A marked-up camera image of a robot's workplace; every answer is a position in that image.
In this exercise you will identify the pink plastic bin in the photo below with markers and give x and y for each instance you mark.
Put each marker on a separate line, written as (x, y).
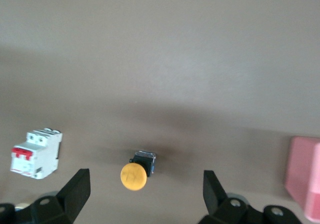
(305, 174)

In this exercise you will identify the yellow push button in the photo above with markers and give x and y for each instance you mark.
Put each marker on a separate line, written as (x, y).
(133, 176)

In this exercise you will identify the white circuit breaker red switches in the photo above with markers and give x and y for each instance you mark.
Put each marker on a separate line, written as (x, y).
(37, 156)

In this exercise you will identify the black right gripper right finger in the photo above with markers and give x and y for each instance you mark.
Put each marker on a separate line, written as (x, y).
(217, 209)

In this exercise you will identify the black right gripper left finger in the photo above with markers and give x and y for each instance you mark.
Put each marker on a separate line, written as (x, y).
(72, 199)

